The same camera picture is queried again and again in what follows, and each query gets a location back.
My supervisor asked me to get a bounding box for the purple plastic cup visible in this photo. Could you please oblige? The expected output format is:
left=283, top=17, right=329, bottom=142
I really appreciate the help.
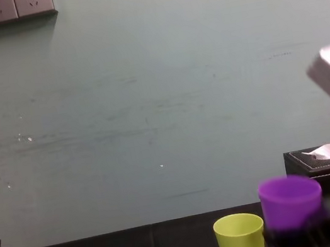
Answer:
left=255, top=169, right=330, bottom=247

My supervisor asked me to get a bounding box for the yellow-green plastic cup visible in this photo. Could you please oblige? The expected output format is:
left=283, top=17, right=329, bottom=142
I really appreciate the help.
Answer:
left=210, top=209, right=268, bottom=247

